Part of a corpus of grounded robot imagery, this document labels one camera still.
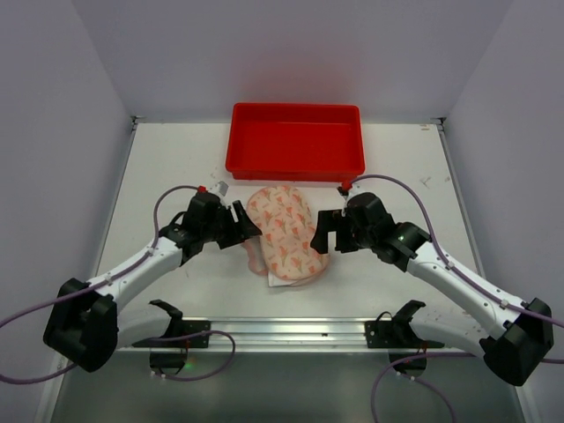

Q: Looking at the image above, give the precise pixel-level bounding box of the floral mesh laundry bag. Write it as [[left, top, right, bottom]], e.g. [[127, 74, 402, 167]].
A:
[[244, 185, 329, 283]]

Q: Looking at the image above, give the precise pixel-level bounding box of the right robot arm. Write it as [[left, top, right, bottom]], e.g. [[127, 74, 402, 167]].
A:
[[310, 189, 554, 386]]

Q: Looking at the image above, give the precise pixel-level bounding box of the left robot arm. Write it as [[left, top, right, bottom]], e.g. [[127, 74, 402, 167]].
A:
[[43, 191, 262, 373]]

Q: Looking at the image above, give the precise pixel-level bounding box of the pink bra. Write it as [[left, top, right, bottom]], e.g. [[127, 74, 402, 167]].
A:
[[267, 271, 310, 288]]

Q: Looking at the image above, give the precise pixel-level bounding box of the red plastic tray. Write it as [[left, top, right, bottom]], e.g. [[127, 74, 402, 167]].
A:
[[225, 102, 366, 182]]

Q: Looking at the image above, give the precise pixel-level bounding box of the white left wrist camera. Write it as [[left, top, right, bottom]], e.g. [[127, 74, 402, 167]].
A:
[[197, 181, 229, 206]]

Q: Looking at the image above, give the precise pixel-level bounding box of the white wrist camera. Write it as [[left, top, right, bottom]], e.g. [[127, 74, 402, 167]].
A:
[[197, 181, 229, 206], [338, 182, 363, 217]]

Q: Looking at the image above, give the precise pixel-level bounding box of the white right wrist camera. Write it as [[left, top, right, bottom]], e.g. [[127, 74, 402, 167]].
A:
[[338, 182, 363, 217]]

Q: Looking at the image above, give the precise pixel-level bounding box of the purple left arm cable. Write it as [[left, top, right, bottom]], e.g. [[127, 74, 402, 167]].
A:
[[0, 184, 237, 385]]

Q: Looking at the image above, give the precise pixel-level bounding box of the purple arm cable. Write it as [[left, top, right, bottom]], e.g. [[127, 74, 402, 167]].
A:
[[352, 174, 564, 423], [0, 184, 237, 385]]

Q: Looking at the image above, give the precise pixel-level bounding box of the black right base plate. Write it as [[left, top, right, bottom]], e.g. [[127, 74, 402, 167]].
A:
[[364, 311, 401, 349]]

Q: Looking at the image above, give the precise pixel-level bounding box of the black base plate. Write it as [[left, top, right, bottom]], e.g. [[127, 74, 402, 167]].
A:
[[364, 311, 401, 349], [176, 320, 212, 349]]

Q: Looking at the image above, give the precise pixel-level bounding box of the aluminium mounting rail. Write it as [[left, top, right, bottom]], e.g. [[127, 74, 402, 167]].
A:
[[127, 316, 477, 353]]

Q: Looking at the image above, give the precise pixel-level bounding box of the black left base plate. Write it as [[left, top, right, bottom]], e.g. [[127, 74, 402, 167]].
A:
[[176, 320, 212, 349]]

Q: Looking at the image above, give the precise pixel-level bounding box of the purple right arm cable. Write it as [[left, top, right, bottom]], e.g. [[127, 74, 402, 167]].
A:
[[352, 174, 564, 423]]

